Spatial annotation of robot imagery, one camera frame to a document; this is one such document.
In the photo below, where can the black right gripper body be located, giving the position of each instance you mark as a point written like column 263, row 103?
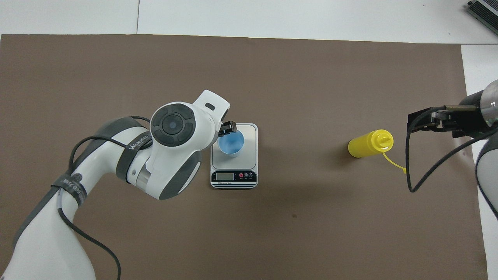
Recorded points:
column 469, row 116

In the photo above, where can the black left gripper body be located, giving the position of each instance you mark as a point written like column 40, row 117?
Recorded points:
column 228, row 127

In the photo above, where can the light blue plastic cup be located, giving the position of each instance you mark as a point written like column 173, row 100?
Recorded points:
column 232, row 144

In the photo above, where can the yellow squeeze bottle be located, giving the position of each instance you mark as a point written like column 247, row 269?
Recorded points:
column 367, row 144

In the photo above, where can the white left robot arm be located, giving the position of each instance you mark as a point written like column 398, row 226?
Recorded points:
column 175, row 128

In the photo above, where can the silver digital kitchen scale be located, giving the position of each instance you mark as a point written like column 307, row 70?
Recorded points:
column 249, row 163

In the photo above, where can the grey ribbed metal device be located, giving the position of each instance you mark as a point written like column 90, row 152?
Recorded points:
column 486, row 13

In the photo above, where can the brown paper mat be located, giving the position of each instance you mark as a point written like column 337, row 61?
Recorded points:
column 311, row 233

